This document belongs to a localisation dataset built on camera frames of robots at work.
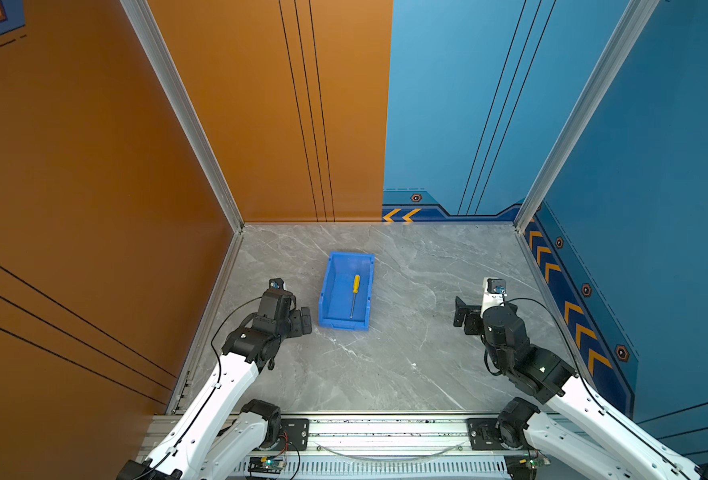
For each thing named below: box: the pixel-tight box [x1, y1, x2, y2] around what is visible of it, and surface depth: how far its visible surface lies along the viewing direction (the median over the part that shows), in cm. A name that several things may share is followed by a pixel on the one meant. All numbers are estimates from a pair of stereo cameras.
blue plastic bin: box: [318, 251, 376, 331], surface depth 101 cm
